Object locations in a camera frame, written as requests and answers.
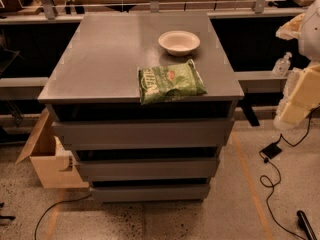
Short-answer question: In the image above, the black power adapter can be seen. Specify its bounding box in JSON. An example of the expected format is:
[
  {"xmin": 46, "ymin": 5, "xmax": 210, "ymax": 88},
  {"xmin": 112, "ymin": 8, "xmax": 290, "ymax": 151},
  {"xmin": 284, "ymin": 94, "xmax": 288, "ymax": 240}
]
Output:
[{"xmin": 261, "ymin": 143, "xmax": 282, "ymax": 159}]

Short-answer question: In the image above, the black cylindrical floor object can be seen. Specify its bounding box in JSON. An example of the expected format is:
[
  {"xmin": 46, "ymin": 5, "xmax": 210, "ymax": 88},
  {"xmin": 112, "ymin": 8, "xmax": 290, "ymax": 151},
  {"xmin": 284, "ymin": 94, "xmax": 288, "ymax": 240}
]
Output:
[{"xmin": 297, "ymin": 210, "xmax": 317, "ymax": 240}]

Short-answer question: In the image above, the grey top drawer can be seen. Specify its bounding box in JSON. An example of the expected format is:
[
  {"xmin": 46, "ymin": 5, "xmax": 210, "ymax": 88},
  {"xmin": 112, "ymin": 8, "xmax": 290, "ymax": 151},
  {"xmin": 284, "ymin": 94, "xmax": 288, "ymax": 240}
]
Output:
[{"xmin": 52, "ymin": 119, "xmax": 234, "ymax": 150}]

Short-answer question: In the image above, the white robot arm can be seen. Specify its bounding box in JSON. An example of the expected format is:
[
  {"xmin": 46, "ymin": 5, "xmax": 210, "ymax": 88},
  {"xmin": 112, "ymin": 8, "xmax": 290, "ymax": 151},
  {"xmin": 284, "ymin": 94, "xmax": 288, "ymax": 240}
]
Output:
[{"xmin": 274, "ymin": 0, "xmax": 320, "ymax": 129}]

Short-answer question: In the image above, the black floor cable left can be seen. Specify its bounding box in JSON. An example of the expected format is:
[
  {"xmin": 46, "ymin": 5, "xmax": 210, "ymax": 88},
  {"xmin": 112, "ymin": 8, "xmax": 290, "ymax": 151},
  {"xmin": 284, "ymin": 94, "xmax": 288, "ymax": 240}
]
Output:
[{"xmin": 33, "ymin": 192, "xmax": 92, "ymax": 240}]

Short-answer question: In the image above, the grey drawer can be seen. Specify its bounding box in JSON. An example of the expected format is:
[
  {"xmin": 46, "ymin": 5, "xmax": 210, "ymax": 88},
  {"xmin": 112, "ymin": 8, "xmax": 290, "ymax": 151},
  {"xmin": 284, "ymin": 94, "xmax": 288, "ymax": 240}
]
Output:
[
  {"xmin": 90, "ymin": 184, "xmax": 210, "ymax": 202},
  {"xmin": 76, "ymin": 158, "xmax": 219, "ymax": 181},
  {"xmin": 52, "ymin": 119, "xmax": 234, "ymax": 150}
]

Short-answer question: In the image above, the white bowl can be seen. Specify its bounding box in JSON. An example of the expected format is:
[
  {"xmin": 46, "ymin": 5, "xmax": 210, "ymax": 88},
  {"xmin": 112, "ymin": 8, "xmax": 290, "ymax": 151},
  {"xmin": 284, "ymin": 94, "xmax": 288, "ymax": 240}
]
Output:
[{"xmin": 158, "ymin": 31, "xmax": 200, "ymax": 57}]

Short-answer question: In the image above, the cardboard box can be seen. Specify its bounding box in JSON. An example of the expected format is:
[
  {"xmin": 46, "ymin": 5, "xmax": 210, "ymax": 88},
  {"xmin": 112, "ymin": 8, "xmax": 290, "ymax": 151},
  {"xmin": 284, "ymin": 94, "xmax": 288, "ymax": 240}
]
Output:
[{"xmin": 16, "ymin": 109, "xmax": 89, "ymax": 189}]

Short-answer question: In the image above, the clear sanitizer pump bottle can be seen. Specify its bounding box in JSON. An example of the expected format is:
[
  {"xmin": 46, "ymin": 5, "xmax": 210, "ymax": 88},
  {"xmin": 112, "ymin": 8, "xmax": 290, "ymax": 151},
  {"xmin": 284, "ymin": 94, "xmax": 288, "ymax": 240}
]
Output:
[{"xmin": 272, "ymin": 52, "xmax": 292, "ymax": 77}]

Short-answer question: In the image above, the green chip bag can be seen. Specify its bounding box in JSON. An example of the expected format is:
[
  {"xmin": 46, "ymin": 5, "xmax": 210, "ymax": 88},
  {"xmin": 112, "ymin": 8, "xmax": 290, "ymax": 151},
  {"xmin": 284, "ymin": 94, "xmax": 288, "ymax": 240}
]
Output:
[{"xmin": 138, "ymin": 59, "xmax": 207, "ymax": 105}]

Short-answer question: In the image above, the grey bottom drawer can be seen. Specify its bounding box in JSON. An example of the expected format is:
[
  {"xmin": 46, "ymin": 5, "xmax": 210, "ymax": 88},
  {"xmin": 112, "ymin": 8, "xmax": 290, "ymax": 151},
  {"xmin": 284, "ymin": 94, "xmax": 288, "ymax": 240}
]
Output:
[{"xmin": 90, "ymin": 184, "xmax": 210, "ymax": 202}]

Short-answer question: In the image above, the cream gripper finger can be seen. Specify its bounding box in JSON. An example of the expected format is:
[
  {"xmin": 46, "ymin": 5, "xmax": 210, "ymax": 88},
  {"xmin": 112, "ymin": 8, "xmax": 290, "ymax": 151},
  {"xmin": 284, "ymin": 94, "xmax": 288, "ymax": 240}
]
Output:
[
  {"xmin": 276, "ymin": 13, "xmax": 305, "ymax": 40},
  {"xmin": 273, "ymin": 64, "xmax": 320, "ymax": 130}
]

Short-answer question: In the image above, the grey drawer cabinet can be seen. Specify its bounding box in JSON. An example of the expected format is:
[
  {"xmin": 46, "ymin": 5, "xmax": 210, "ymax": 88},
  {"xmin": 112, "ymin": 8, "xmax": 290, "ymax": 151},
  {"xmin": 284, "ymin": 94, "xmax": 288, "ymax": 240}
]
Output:
[{"xmin": 39, "ymin": 13, "xmax": 243, "ymax": 189}]

